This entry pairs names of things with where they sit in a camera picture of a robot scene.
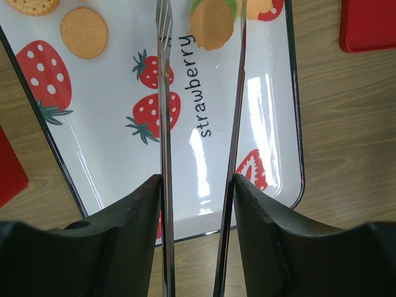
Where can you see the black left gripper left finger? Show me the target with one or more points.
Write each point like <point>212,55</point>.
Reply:
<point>109,253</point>

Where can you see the red compartment cookie box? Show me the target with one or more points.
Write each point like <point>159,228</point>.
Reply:
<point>13,177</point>

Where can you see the orange round cookie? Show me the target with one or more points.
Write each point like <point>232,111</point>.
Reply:
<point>84,32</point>
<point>34,8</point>

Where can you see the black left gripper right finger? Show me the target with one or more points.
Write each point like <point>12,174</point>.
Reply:
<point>285,253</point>

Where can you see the metal tongs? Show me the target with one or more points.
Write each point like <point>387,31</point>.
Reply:
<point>164,23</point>

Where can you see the red box lid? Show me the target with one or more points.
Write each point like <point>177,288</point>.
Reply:
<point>367,25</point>

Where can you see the orange cookie on green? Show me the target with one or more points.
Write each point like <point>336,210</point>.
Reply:
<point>211,24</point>

